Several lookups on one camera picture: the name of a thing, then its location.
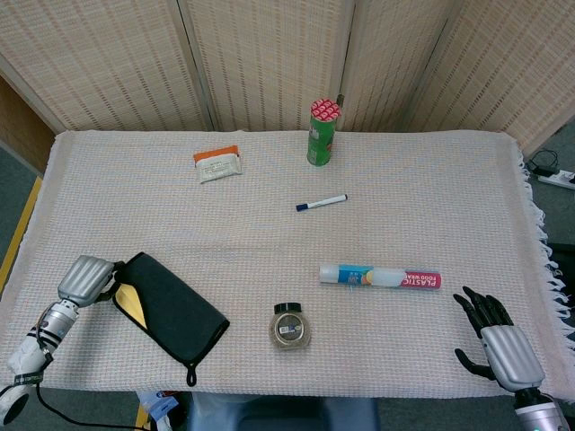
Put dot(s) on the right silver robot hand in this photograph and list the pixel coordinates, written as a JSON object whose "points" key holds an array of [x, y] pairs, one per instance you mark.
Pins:
{"points": [[512, 354]]}

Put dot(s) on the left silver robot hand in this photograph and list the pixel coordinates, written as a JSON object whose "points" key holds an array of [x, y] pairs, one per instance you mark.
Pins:
{"points": [[85, 280]]}

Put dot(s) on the yellow black cloth mat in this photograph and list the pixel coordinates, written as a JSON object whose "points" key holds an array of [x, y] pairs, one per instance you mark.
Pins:
{"points": [[175, 310]]}

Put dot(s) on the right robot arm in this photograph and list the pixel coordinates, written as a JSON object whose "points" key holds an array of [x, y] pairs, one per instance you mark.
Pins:
{"points": [[543, 415]]}

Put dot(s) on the blue white bag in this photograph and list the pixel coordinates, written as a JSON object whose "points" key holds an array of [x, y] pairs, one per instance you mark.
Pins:
{"points": [[157, 406]]}

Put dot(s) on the plastic wrap roll box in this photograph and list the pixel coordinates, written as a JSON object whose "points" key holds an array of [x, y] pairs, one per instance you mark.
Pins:
{"points": [[382, 277]]}

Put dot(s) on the brown wooden board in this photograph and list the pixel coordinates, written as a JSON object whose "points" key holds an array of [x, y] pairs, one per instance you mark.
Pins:
{"points": [[18, 130]]}

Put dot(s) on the white woven tablecloth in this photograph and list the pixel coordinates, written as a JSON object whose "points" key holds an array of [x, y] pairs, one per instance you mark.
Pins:
{"points": [[404, 224]]}

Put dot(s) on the white orange snack packet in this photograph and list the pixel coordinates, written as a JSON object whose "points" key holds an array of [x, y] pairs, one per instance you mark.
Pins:
{"points": [[218, 166]]}

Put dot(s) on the white power strip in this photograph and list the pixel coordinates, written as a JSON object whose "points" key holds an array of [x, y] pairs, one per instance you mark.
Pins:
{"points": [[559, 179]]}

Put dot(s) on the glass herb jar black lid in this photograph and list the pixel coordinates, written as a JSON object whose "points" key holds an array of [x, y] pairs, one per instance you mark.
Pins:
{"points": [[289, 330]]}

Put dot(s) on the blue grey chair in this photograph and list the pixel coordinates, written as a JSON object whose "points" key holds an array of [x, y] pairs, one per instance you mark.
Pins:
{"points": [[269, 413]]}

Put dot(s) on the white marker with blue cap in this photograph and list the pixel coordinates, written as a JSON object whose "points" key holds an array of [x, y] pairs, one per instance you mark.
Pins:
{"points": [[321, 203]]}

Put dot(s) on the green chips can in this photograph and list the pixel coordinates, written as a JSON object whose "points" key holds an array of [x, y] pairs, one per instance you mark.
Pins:
{"points": [[320, 143]]}

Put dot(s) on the woven folding screen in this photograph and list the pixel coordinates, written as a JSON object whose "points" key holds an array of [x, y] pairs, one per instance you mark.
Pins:
{"points": [[269, 58]]}

